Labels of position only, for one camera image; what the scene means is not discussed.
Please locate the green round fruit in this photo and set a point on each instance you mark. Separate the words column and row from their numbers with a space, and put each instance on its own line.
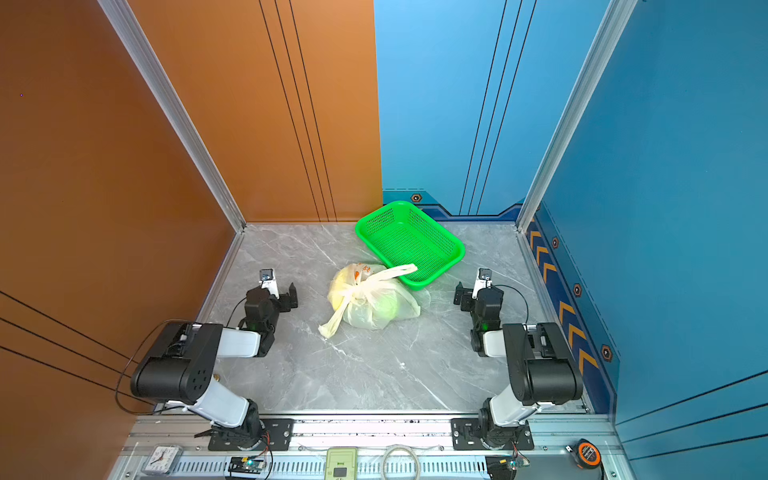
column 385, row 308

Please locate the small analog clock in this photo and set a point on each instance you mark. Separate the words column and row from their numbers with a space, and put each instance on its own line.
column 162, row 460

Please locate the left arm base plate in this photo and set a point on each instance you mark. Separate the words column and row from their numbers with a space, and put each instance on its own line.
column 275, row 434

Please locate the aluminium front rail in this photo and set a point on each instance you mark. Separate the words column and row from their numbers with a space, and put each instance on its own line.
column 411, row 445

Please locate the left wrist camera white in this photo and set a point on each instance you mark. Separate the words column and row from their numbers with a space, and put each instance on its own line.
column 267, row 281

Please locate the green plastic basket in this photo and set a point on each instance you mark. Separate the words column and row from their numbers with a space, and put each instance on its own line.
column 400, row 233

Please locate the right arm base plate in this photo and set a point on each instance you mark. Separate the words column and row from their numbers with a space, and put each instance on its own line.
column 468, row 434

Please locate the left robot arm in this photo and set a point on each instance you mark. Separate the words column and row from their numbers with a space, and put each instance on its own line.
column 178, row 370

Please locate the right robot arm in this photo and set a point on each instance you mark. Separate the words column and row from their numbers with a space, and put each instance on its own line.
column 541, row 369

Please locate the right aluminium corner post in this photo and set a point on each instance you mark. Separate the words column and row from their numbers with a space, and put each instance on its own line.
column 611, row 28

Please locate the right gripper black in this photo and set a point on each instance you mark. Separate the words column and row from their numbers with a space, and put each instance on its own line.
column 465, row 297

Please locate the aluminium corner post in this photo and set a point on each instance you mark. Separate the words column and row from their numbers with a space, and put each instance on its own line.
column 125, row 24
column 611, row 28

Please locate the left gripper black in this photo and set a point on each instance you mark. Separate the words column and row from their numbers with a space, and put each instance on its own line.
column 282, row 297

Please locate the small circuit board right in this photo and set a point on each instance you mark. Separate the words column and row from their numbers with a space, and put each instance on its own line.
column 505, row 467

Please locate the pale green handheld device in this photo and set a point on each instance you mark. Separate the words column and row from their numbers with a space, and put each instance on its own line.
column 341, row 463

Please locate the orange black tape measure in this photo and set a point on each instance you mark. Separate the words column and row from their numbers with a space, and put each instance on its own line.
column 586, row 454

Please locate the green circuit board left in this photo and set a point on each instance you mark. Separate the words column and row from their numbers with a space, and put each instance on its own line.
column 246, row 467

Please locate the translucent yellowish plastic bag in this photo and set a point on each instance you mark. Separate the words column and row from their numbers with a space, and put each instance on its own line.
column 355, row 287

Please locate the left aluminium corner post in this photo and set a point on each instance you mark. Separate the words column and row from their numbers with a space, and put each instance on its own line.
column 125, row 24

